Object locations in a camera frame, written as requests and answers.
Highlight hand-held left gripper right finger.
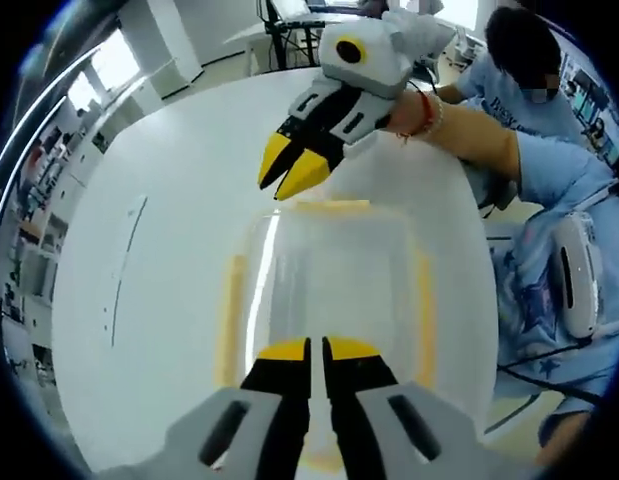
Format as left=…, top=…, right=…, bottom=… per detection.
left=322, top=335, right=495, bottom=480

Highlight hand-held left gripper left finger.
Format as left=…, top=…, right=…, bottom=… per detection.
left=158, top=337, right=313, bottom=480

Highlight clear storage box yellow latches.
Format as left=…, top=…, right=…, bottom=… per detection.
left=213, top=198, right=437, bottom=476

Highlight person's body in blue shirt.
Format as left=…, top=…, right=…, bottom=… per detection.
left=458, top=7, right=619, bottom=451

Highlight white worn device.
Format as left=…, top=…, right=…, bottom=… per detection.
left=552, top=212, right=604, bottom=340

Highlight red string bracelet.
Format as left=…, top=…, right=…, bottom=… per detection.
left=396, top=91, right=436, bottom=146

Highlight white bead bracelet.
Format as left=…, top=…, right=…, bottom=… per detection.
left=427, top=94, right=446, bottom=137

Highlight black cable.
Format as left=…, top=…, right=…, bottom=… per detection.
left=495, top=363, right=606, bottom=402

